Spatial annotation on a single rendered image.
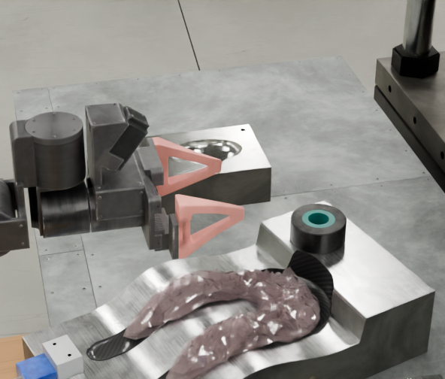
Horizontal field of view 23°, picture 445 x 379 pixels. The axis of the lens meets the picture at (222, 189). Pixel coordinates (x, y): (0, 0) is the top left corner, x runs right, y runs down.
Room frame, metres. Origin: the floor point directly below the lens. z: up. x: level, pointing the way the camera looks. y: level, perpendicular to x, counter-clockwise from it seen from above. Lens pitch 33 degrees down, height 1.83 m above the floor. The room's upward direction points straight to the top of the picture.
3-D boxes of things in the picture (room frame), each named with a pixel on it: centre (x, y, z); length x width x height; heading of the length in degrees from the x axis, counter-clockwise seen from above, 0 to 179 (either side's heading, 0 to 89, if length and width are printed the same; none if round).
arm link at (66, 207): (0.94, 0.16, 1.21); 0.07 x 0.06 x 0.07; 104
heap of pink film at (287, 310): (1.15, -0.01, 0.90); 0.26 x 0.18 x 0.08; 121
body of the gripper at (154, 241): (0.95, 0.10, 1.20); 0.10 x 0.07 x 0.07; 14
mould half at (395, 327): (1.16, -0.01, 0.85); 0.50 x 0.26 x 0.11; 121
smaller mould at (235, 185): (1.61, 0.03, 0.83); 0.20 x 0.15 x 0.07; 103
